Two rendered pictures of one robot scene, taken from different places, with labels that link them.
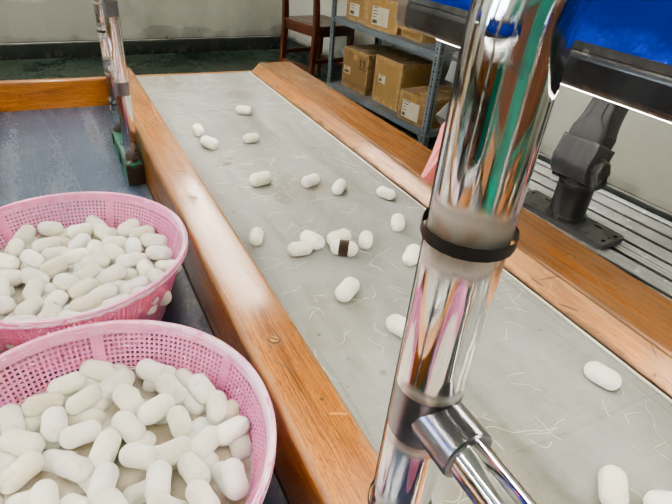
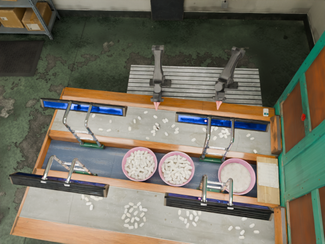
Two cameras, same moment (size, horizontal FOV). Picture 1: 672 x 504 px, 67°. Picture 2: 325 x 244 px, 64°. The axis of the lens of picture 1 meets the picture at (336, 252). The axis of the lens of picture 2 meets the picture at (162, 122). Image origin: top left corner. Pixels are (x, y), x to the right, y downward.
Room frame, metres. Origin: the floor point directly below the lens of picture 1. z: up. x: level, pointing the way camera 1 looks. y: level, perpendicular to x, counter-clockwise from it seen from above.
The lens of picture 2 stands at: (-0.10, 0.62, 2.67)
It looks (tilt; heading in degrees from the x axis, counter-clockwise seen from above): 63 degrees down; 313
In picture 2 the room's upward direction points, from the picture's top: 6 degrees counter-clockwise
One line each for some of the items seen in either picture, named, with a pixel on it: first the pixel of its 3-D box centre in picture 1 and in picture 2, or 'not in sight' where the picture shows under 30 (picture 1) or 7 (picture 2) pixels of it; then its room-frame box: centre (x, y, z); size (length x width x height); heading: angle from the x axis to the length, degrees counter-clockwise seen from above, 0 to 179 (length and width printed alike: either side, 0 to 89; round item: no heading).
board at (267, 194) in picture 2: not in sight; (267, 179); (-0.34, -0.17, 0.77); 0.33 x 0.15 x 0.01; 120
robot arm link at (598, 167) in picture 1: (581, 168); not in sight; (0.84, -0.41, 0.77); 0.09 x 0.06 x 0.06; 37
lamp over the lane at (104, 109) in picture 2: not in sight; (83, 105); (0.97, 0.27, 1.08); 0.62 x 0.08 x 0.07; 30
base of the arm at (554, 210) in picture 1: (570, 200); (160, 80); (0.84, -0.41, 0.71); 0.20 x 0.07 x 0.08; 34
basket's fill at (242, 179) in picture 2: not in sight; (235, 177); (-0.15, -0.06, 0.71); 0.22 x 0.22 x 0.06
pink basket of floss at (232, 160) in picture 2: not in sight; (235, 177); (-0.15, -0.06, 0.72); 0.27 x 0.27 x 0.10
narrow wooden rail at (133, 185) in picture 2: not in sight; (151, 188); (0.29, 0.39, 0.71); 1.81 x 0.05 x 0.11; 30
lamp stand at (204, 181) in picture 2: not in sight; (213, 197); (-0.10, 0.20, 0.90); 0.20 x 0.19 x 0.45; 30
